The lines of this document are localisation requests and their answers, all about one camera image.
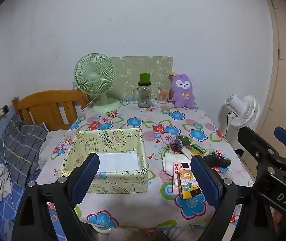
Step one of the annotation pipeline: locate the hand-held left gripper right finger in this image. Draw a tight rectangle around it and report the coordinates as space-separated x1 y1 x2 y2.
190 155 259 241

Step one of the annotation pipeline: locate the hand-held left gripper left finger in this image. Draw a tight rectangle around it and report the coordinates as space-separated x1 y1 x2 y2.
12 153 101 241

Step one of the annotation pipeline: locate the yellow cartoon tissue packet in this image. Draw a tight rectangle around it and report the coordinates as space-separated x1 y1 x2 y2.
178 169 203 199

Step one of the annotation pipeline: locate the black fuzzy cloth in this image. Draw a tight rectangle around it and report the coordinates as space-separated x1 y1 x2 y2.
203 153 231 168

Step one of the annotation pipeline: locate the pink printed packet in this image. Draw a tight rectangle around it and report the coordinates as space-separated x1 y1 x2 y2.
172 162 190 195

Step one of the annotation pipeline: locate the green packet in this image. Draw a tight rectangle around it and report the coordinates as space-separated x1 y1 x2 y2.
188 144 206 156

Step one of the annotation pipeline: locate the white tissue pack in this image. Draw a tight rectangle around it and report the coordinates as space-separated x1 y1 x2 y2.
162 153 192 175

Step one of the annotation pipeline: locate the yellow printed fabric storage box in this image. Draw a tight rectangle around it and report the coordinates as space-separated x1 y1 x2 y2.
59 128 149 194

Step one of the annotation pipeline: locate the white standing fan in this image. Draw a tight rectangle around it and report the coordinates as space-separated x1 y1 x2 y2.
219 95 261 151

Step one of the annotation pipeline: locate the white quilt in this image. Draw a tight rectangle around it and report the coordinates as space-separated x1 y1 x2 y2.
39 130 69 168

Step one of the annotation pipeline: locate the grey plaid pillow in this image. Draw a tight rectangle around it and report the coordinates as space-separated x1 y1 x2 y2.
0 115 49 189

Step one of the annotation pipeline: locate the floral tablecloth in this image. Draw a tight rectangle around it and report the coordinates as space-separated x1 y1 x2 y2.
36 98 256 234

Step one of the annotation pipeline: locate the purple plush bunny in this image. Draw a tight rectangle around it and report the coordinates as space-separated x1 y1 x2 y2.
168 71 198 109

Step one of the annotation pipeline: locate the blue grid bed sheet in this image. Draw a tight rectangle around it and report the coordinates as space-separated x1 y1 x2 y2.
0 166 63 241

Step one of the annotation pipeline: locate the wooden bed headboard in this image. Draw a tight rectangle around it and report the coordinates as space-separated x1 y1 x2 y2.
12 89 91 131

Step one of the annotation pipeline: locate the small jar orange lid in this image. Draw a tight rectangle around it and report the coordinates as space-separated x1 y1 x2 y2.
157 88 170 104

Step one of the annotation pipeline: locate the glass jar mug green lid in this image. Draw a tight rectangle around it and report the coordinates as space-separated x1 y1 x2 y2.
133 73 153 108

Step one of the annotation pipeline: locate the green desk fan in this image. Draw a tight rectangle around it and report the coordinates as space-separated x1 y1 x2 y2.
73 53 121 113

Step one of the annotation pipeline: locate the green cartoon printed board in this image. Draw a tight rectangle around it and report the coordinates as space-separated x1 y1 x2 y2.
111 56 173 100

